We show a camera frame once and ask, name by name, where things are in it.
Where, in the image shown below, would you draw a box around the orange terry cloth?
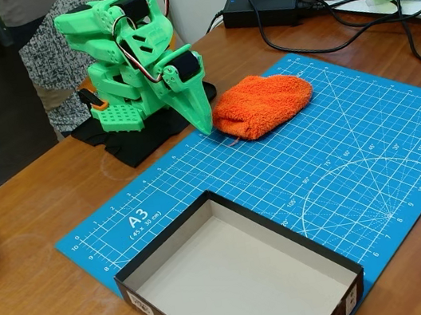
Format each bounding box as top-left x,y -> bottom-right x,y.
206,65 -> 321,148

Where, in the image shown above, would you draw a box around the shallow black cardboard box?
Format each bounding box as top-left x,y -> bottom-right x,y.
101,166 -> 372,315

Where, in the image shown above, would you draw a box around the orange and black clamp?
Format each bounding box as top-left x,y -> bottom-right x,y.
77,85 -> 111,116

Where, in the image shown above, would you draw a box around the large black power adapter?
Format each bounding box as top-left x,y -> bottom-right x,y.
219,0 -> 305,38

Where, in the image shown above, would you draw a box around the person in speckled dress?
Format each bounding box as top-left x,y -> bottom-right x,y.
0,0 -> 185,147

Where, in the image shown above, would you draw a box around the blue cutting mat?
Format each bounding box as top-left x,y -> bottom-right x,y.
29,31 -> 421,315

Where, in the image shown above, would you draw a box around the short black adapter cable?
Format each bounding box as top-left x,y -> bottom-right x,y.
202,8 -> 229,35

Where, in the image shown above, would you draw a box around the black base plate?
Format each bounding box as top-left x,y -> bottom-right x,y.
65,77 -> 228,178

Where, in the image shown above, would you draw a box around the long black power cable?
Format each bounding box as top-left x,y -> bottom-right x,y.
247,0 -> 421,90

